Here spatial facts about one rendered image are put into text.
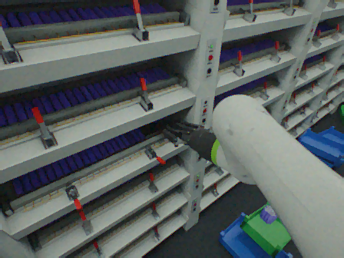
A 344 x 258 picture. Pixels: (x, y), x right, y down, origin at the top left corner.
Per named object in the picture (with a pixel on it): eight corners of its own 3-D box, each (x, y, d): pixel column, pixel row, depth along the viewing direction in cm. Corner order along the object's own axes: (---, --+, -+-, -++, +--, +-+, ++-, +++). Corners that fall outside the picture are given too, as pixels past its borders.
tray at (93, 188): (190, 147, 84) (196, 132, 77) (16, 240, 54) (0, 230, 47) (162, 114, 93) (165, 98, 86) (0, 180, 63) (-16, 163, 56)
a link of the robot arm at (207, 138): (212, 173, 56) (233, 158, 61) (209, 135, 51) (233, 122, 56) (196, 164, 60) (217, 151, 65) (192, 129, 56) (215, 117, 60)
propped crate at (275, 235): (262, 210, 132) (269, 200, 129) (294, 235, 119) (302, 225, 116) (239, 226, 111) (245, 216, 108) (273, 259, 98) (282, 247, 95)
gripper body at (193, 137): (216, 125, 61) (194, 118, 68) (195, 137, 57) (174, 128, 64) (217, 147, 64) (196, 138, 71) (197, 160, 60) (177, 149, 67)
